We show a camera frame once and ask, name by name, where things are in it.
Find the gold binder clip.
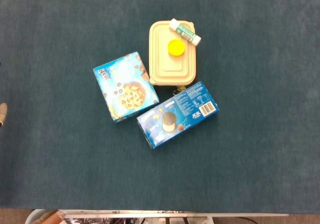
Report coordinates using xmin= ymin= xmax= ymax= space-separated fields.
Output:
xmin=171 ymin=85 xmax=187 ymax=95

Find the metal table frame rail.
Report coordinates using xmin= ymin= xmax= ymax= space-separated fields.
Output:
xmin=57 ymin=209 xmax=290 ymax=220

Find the beige lidded lunch box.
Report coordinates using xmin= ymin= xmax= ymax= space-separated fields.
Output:
xmin=148 ymin=20 xmax=198 ymax=87

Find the white plastic bucket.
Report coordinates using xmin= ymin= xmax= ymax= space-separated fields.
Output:
xmin=24 ymin=209 xmax=60 ymax=224

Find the white green glue stick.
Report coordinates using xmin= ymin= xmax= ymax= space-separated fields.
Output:
xmin=168 ymin=18 xmax=202 ymax=46

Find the blue felt table cloth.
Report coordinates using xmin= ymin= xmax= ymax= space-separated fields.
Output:
xmin=0 ymin=0 xmax=320 ymax=214

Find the yellow object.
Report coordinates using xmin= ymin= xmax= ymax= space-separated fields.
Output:
xmin=167 ymin=38 xmax=187 ymax=57

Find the light blue cookie box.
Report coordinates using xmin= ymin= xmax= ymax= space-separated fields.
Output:
xmin=92 ymin=51 xmax=160 ymax=124

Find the blue Oreo box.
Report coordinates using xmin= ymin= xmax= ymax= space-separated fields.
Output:
xmin=136 ymin=81 xmax=220 ymax=149

